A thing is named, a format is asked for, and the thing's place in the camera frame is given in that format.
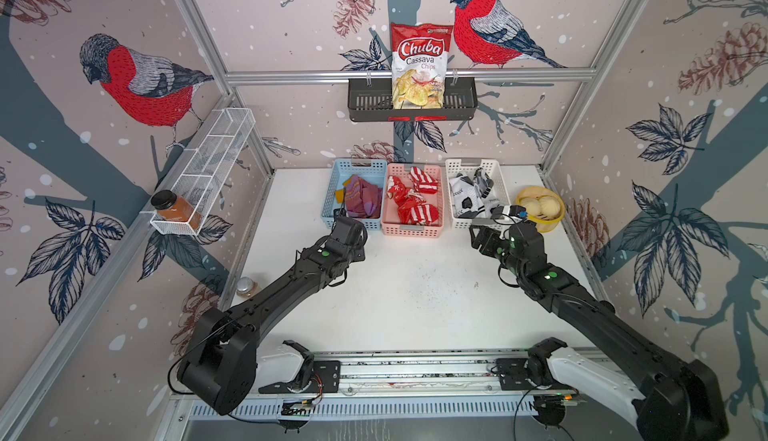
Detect clear acrylic wall shelf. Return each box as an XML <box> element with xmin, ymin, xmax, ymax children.
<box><xmin>150</xmin><ymin>107</ymin><xmax>255</xmax><ymax>236</ymax></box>

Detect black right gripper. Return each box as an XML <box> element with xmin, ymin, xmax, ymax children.
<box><xmin>469</xmin><ymin>223</ymin><xmax>527</xmax><ymax>282</ymax></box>

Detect pink plastic basket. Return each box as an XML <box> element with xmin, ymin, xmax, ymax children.
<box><xmin>382</xmin><ymin>163</ymin><xmax>445</xmax><ymax>238</ymax></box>

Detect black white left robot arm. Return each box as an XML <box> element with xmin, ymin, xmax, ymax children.
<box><xmin>177</xmin><ymin>216</ymin><xmax>368</xmax><ymax>415</ymax></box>

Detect blue plastic basket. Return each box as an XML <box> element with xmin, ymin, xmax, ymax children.
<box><xmin>321</xmin><ymin>158</ymin><xmax>388</xmax><ymax>230</ymax></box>

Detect red snowflake sock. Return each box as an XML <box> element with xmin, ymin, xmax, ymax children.
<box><xmin>386</xmin><ymin>175</ymin><xmax>412</xmax><ymax>206</ymax></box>

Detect white plastic basket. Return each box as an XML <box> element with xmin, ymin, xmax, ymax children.
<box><xmin>444</xmin><ymin>158</ymin><xmax>511</xmax><ymax>229</ymax></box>

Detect orange spice jar black lid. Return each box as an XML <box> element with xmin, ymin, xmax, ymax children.
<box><xmin>150</xmin><ymin>190</ymin><xmax>202</xmax><ymax>230</ymax></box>

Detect red white striped sock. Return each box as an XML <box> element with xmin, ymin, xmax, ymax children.
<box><xmin>409</xmin><ymin>166</ymin><xmax>439</xmax><ymax>195</ymax></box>

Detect red santa pattern sock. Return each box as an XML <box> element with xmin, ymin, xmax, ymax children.
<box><xmin>397</xmin><ymin>196</ymin><xmax>440</xmax><ymax>226</ymax></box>

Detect yellow bowl with buns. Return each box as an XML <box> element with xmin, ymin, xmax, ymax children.
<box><xmin>516</xmin><ymin>186</ymin><xmax>566</xmax><ymax>233</ymax></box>

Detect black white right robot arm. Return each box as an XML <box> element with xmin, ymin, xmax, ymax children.
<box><xmin>469</xmin><ymin>221</ymin><xmax>729</xmax><ymax>440</ymax></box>

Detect black wall-mounted wire basket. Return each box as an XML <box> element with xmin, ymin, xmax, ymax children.
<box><xmin>347</xmin><ymin>77</ymin><xmax>478</xmax><ymax>122</ymax></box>

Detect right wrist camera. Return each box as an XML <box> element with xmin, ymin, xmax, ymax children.
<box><xmin>491</xmin><ymin>205</ymin><xmax>528</xmax><ymax>223</ymax></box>

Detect glass jar amber contents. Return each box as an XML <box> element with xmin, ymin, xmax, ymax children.
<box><xmin>235</xmin><ymin>277</ymin><xmax>259</xmax><ymax>299</ymax></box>

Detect red Chuba cassava chips bag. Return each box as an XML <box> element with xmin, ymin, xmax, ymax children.
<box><xmin>390</xmin><ymin>23</ymin><xmax>453</xmax><ymax>109</ymax></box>

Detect white grey patterned sock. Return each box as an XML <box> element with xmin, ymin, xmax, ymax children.
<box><xmin>473</xmin><ymin>167</ymin><xmax>501</xmax><ymax>218</ymax></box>

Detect purple yellow sock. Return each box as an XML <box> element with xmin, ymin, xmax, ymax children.
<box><xmin>334</xmin><ymin>175</ymin><xmax>366</xmax><ymax>204</ymax></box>
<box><xmin>344</xmin><ymin>179</ymin><xmax>382</xmax><ymax>219</ymax></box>

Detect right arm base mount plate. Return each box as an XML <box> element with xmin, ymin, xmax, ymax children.
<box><xmin>490</xmin><ymin>358</ymin><xmax>576</xmax><ymax>394</ymax></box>

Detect purple yellow sock top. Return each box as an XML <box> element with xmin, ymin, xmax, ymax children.
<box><xmin>344</xmin><ymin>179</ymin><xmax>382</xmax><ymax>219</ymax></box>

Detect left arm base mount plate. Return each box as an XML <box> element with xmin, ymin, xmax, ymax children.
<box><xmin>257</xmin><ymin>360</ymin><xmax>341</xmax><ymax>395</ymax></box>

